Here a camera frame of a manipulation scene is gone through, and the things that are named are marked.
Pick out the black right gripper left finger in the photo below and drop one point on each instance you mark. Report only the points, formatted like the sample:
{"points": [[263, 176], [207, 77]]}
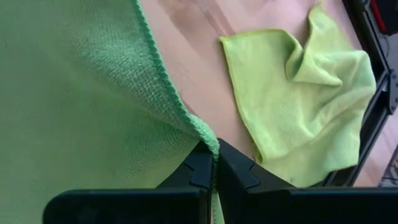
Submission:
{"points": [[140, 208]]}

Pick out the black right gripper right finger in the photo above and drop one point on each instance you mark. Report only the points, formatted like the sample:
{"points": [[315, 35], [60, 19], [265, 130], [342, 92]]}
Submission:
{"points": [[280, 208]]}

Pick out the lime green microfiber towel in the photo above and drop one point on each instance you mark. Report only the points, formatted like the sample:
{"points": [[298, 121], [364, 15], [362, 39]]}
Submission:
{"points": [[295, 118]]}

